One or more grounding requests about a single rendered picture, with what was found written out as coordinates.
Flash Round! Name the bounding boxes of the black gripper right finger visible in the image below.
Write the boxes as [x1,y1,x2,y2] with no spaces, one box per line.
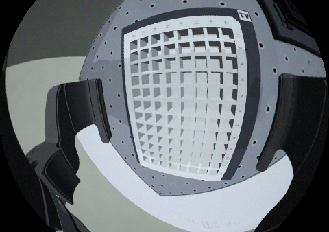
[254,73,329,232]

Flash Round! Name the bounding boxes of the black well plate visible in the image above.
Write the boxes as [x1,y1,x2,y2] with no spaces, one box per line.
[273,0,315,39]

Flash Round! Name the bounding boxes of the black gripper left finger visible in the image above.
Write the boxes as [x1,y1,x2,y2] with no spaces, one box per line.
[25,78,112,205]

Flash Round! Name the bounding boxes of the white well plate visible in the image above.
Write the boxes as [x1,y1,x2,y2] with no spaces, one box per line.
[124,16,247,181]

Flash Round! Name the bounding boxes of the grey perforated base plate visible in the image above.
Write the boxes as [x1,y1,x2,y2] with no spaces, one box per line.
[78,0,326,196]

